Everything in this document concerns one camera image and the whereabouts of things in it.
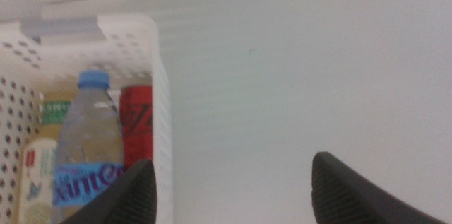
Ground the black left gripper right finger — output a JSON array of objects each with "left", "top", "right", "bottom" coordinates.
[{"left": 311, "top": 151, "right": 449, "bottom": 224}]

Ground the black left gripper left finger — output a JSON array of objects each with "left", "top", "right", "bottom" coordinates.
[{"left": 59, "top": 159, "right": 157, "bottom": 224}]

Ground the red cola can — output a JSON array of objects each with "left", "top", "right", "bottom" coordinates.
[{"left": 119, "top": 85, "right": 153, "bottom": 170}]

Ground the clear water bottle blue cap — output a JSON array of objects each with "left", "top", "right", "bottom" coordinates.
[{"left": 52, "top": 70, "right": 125, "bottom": 224}]

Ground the yellow tea bottle green label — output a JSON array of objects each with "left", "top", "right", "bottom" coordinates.
[{"left": 16, "top": 91, "right": 77, "bottom": 224}]

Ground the white perforated plastic basket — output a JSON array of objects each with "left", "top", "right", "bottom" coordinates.
[{"left": 0, "top": 13, "right": 174, "bottom": 224}]

